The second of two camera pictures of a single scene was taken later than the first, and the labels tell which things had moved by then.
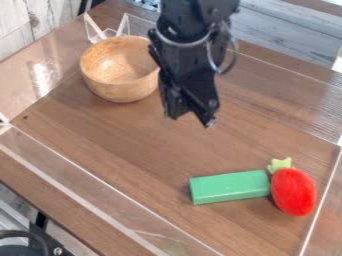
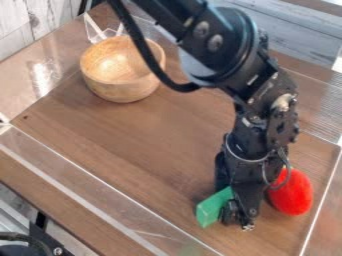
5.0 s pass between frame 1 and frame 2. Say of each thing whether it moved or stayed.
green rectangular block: moved
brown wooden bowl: stayed
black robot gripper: moved
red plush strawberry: stayed
